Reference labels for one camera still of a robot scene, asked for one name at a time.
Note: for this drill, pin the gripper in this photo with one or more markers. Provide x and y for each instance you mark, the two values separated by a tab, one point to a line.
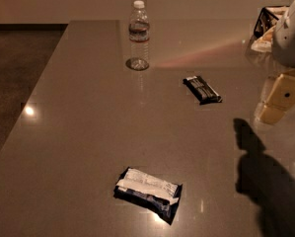
290	39

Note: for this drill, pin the clear plastic water bottle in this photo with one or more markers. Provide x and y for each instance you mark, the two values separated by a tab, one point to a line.
139	36

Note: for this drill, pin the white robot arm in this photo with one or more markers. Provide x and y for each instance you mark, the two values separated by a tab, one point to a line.
275	33

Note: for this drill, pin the black snack bar wrapper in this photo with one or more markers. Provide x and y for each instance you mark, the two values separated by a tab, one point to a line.
202	90

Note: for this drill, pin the blue white snack packet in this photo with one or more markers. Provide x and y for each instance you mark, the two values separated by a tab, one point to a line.
160	196

